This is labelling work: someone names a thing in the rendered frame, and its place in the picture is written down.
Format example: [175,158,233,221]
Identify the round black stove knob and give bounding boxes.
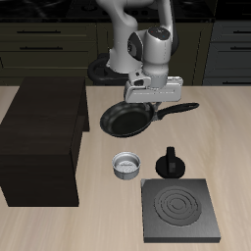
[155,146,186,179]

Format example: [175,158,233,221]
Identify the small grey fluted dish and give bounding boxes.
[111,151,142,180]

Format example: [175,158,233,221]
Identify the flat black base plate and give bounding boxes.
[86,53,131,86]

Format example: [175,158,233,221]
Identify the dark wooden cabinet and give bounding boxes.
[0,76,91,208]

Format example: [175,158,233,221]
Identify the dark grey kitchen cupboard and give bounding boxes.
[201,20,251,87]

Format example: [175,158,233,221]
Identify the black frying pan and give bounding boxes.
[99,101,200,138]

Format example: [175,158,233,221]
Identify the dark grey stove plate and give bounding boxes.
[140,177,222,244]

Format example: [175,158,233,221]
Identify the dark olive kitchen cupboards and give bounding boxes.
[0,20,214,87]

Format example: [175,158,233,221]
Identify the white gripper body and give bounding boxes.
[124,75,184,105]

